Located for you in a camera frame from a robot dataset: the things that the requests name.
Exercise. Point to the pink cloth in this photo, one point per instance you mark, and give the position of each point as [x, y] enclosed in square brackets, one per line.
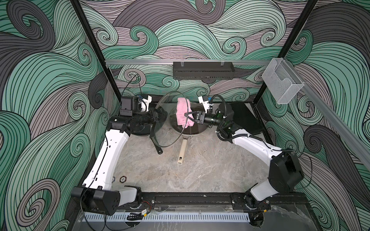
[183, 106]

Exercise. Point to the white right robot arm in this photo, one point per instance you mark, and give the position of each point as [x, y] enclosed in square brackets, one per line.
[285, 171]

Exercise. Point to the white cable duct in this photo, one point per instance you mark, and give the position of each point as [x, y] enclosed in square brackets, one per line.
[176, 217]

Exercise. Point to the red poker chip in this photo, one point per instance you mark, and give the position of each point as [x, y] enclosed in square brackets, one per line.
[123, 179]

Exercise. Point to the clear wall bin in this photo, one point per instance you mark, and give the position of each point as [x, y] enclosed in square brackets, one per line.
[282, 80]

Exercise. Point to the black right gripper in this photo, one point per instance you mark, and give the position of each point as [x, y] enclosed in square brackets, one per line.
[200, 114]

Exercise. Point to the black frying pan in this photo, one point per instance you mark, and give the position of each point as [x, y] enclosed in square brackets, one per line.
[157, 147]

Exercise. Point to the glass pot lid black knob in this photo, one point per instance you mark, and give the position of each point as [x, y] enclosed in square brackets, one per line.
[195, 129]

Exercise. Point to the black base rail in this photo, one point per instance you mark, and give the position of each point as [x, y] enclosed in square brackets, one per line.
[236, 200]

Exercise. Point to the black wall shelf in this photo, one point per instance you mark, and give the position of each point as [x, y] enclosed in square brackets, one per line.
[201, 70]

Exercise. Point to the aluminium right rail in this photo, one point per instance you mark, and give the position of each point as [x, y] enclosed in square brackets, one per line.
[342, 103]

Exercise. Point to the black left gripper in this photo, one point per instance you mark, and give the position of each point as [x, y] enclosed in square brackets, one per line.
[151, 115]

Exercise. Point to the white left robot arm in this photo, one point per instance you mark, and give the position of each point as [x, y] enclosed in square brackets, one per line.
[96, 194]

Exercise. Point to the brown pan beige handle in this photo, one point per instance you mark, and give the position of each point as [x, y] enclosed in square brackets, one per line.
[183, 147]

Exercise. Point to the black case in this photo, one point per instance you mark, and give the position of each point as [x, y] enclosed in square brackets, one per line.
[245, 118]

